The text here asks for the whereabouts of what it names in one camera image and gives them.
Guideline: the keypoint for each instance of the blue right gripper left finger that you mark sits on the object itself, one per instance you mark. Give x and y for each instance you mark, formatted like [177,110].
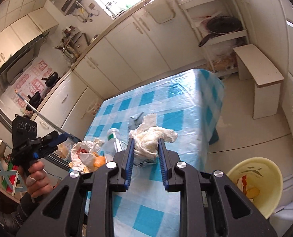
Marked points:
[128,163]

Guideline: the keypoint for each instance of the yellow trash bin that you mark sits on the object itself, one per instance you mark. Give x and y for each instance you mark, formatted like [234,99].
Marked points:
[261,181]

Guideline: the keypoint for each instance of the white base cabinets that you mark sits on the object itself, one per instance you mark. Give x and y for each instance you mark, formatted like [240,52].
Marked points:
[152,43]

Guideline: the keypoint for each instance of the orange peel pile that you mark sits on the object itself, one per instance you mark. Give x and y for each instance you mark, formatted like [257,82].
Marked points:
[87,162]

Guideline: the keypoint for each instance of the white tissue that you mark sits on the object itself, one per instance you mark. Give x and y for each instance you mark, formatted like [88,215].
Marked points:
[147,135]

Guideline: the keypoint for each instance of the white paper with red print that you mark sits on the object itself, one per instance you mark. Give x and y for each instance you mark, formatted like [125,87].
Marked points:
[86,147]

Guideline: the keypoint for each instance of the person's left hand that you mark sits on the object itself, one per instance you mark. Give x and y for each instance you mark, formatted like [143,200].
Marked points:
[38,183]

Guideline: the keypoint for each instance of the blue checkered plastic tablecloth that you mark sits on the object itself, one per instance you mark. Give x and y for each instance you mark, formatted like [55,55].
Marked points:
[184,110]

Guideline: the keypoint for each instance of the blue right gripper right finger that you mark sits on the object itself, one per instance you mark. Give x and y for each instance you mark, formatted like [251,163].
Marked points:
[164,163]

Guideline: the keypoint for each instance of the floral waste basket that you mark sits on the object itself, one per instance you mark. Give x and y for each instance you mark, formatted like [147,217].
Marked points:
[94,107]

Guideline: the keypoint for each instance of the floral bag with trash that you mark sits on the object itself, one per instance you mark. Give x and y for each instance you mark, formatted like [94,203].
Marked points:
[64,149]

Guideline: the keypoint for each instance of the black frying pan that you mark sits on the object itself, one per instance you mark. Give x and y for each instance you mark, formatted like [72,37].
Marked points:
[221,25]

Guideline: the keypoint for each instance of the clear plastic bottle green label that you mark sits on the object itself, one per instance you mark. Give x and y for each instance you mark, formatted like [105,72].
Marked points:
[113,144]

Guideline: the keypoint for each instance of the white small stool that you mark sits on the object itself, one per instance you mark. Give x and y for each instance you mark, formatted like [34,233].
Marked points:
[254,64]

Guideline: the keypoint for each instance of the white storage rack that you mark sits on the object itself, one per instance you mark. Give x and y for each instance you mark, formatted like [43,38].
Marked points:
[218,51]

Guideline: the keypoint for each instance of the small blue drink carton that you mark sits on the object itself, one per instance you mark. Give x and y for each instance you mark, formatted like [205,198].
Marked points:
[141,161]

